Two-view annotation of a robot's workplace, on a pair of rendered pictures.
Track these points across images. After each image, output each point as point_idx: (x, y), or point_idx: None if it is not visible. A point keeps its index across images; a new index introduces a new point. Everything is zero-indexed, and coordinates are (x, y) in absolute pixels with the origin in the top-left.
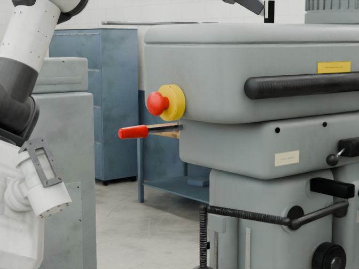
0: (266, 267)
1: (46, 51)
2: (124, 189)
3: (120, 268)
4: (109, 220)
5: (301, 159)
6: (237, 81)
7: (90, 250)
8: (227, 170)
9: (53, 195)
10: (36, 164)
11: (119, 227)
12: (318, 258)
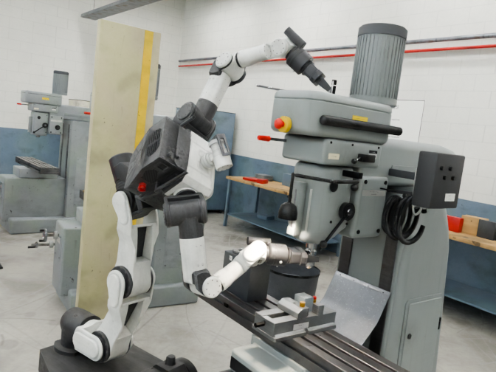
0: (317, 207)
1: (222, 98)
2: (214, 217)
3: (210, 260)
4: (204, 233)
5: (339, 159)
6: (317, 116)
7: None
8: (305, 160)
9: (226, 160)
10: (220, 145)
11: (210, 238)
12: (342, 207)
